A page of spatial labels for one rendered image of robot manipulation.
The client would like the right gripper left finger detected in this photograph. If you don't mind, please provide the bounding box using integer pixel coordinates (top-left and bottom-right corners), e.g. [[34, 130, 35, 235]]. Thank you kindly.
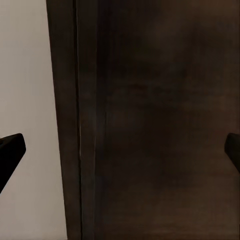
[[0, 133, 26, 193]]

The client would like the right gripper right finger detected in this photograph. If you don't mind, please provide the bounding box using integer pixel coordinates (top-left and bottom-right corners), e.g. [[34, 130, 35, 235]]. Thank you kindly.
[[224, 132, 240, 172]]

